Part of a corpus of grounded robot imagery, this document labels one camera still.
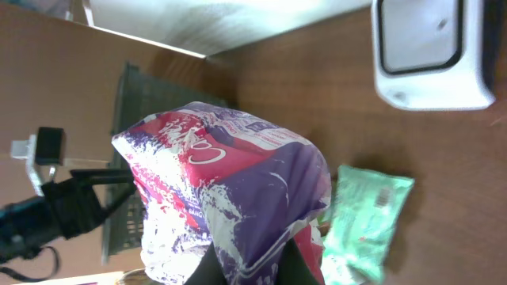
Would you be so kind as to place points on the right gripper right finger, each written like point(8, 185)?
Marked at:
point(292, 268)

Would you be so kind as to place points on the red purple pad package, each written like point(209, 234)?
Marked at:
point(213, 175)

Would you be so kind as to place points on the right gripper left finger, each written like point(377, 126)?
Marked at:
point(209, 271)

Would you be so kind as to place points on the white barcode scanner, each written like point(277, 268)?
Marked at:
point(435, 55)

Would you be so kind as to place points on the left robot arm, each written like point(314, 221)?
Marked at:
point(65, 209)

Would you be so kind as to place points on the mint green wipes packet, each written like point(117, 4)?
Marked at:
point(363, 220)

